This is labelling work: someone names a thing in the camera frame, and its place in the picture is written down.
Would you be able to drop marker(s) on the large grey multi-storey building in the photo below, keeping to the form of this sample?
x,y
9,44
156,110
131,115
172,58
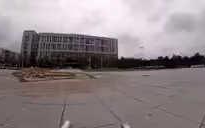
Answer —
x,y
70,48

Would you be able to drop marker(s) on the grey paved plaza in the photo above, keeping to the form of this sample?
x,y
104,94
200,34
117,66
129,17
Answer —
x,y
123,96

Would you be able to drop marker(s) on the robot's own part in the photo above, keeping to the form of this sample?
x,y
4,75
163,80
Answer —
x,y
125,125
66,124

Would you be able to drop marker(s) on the row of dark trees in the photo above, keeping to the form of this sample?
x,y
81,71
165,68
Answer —
x,y
170,61

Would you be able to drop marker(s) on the low grey building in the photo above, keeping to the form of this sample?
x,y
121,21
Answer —
x,y
1,56

